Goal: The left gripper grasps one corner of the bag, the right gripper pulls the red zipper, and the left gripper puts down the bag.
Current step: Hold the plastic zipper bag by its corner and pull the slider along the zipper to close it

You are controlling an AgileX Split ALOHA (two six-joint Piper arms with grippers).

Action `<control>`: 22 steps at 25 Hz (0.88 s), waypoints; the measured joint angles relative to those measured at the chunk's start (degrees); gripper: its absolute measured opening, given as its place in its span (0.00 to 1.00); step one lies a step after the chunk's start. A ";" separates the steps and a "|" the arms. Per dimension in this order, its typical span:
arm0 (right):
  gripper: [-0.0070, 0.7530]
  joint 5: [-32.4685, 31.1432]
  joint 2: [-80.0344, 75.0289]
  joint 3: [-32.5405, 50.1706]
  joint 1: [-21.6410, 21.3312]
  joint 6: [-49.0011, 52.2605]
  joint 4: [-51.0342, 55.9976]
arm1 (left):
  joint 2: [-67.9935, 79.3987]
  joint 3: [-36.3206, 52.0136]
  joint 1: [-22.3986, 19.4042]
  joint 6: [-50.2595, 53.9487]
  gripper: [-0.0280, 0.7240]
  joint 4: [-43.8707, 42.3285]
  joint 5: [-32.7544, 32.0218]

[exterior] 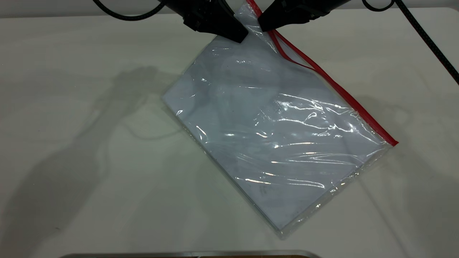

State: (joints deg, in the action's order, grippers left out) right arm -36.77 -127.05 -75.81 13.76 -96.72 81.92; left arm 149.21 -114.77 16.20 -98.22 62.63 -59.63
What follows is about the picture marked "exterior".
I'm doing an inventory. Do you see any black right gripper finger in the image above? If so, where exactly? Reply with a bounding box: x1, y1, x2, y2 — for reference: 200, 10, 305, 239
257, 3, 325, 33

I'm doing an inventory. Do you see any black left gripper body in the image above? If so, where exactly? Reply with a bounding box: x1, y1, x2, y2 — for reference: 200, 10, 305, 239
164, 0, 232, 23

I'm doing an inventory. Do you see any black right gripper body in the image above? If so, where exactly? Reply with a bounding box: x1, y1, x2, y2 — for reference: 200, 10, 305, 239
274, 0, 352, 19

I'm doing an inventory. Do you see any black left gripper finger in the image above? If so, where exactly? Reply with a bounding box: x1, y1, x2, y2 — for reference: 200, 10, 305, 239
184, 10, 249, 44

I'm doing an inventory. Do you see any clear plastic red-zipper bag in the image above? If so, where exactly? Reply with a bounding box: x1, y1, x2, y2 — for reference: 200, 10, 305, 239
161, 0, 399, 240

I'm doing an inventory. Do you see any white paper sheets stack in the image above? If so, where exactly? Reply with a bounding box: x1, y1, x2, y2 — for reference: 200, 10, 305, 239
163, 35, 391, 232

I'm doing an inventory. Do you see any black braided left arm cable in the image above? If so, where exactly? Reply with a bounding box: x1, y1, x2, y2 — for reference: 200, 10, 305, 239
93, 0, 167, 21

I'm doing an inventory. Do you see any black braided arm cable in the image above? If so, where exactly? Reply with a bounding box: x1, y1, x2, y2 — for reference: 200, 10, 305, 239
361, 0, 459, 86
93, 0, 167, 21

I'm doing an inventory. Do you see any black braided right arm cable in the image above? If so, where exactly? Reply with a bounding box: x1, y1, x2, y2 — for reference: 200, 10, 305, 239
361, 0, 459, 86

